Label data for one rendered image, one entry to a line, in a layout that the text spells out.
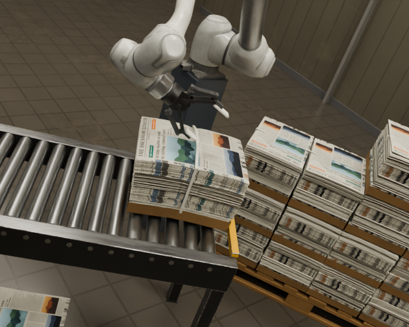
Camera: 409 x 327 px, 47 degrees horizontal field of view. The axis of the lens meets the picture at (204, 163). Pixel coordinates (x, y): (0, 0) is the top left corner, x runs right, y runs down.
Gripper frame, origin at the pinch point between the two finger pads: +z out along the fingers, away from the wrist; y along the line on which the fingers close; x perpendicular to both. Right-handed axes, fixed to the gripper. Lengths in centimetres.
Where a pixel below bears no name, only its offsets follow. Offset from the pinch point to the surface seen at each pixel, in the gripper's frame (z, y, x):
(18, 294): 1, 126, -7
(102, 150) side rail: -16, 45, -19
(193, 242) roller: 17.0, 27.4, 23.6
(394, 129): 87, -39, -50
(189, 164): -1.1, 9.8, 13.3
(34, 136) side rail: -39, 57, -19
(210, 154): 5.6, 6.7, 4.2
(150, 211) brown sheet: 1.3, 31.9, 15.5
